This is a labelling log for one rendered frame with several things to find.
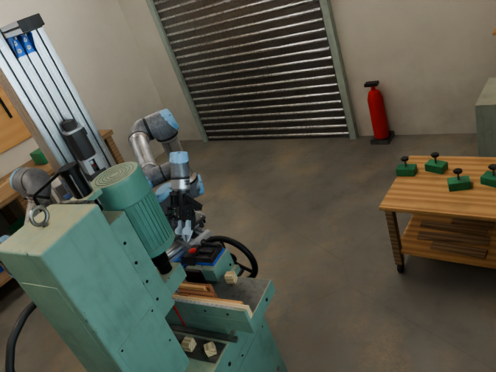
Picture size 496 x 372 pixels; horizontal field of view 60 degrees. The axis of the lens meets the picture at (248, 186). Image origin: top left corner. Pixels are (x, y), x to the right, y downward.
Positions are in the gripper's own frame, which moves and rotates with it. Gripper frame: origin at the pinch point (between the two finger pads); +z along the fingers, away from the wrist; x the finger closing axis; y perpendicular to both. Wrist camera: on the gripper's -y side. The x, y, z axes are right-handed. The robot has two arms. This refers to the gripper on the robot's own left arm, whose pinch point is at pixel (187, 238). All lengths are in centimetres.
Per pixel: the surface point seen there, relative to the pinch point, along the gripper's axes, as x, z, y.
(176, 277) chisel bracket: 4.4, 12.6, 13.2
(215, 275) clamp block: 10.4, 15.3, -3.1
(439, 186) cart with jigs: 80, -10, -128
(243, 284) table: 22.6, 18.2, -4.6
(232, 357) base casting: 22.8, 42.8, 6.5
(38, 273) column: 5, -3, 68
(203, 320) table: 11.9, 29.7, 8.3
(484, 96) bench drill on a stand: 101, -64, -185
